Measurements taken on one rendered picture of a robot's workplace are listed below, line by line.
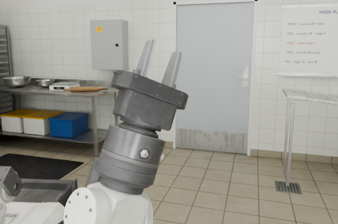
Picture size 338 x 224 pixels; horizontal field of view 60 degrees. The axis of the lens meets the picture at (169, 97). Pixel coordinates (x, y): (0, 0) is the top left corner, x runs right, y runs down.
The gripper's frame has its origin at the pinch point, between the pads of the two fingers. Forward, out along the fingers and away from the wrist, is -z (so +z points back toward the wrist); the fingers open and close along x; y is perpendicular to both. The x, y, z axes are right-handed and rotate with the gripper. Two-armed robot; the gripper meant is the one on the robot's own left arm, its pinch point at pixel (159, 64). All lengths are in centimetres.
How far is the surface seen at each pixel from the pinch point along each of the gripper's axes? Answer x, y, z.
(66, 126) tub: -54, 381, 37
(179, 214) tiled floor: -138, 184, 73
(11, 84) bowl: 28, 439, 3
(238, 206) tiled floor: -190, 171, 53
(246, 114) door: -254, 264, -49
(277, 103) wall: -273, 233, -71
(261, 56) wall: -234, 241, -122
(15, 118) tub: 8, 439, 48
